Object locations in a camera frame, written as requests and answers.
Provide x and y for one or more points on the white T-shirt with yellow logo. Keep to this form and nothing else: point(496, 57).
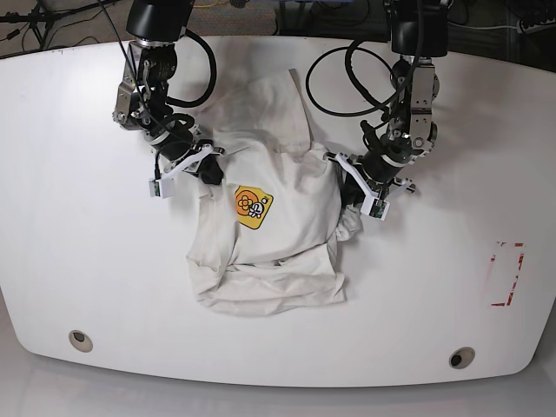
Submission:
point(267, 235)

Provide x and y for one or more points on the left table cable grommet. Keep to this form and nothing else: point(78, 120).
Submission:
point(80, 341)

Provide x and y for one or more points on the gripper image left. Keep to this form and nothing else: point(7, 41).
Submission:
point(194, 158)

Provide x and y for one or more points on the table cable grommet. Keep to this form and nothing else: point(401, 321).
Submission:
point(80, 341)
point(461, 358)

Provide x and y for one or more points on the white power strip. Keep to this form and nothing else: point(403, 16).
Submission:
point(537, 21)

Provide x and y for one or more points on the wrist camera board image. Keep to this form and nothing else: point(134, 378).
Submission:
point(374, 207)
point(163, 187)

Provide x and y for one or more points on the black tripod stand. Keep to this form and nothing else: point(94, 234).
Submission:
point(40, 20)

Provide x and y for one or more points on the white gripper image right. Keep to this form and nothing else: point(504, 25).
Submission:
point(379, 175)

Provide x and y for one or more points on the wrist camera board image left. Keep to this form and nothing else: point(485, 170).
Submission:
point(163, 187)

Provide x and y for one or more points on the wrist camera board image right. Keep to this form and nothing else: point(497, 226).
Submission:
point(374, 207)

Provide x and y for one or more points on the right table cable grommet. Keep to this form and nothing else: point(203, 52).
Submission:
point(461, 358)

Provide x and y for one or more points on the red tape rectangle marking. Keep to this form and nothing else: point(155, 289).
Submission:
point(503, 273)

